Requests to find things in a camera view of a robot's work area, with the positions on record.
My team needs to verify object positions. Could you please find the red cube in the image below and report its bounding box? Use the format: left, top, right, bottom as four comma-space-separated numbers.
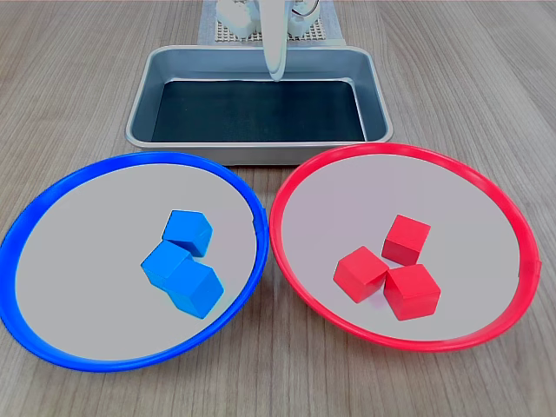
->
383, 263, 442, 322
333, 245, 391, 305
381, 214, 433, 266

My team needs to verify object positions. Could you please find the black tray mat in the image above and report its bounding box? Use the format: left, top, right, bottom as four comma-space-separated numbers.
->
150, 79, 367, 143

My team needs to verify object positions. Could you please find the steel tray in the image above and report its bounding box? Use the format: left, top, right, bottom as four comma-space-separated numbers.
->
124, 44, 394, 167

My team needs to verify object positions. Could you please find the red rimmed white plate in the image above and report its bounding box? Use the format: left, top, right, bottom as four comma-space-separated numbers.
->
268, 142, 543, 354

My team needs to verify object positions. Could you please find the blue cube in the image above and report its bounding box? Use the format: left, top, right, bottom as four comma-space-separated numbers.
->
164, 259, 226, 321
161, 209, 215, 258
140, 241, 195, 293

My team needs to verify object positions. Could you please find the blue rimmed white plate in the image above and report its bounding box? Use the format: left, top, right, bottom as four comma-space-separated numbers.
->
0, 150, 269, 374

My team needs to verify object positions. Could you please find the thin dark cable loop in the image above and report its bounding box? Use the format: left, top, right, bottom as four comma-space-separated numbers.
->
290, 0, 322, 21

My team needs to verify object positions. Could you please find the pale perforated base plate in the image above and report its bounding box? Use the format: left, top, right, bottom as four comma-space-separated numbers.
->
215, 17, 327, 43

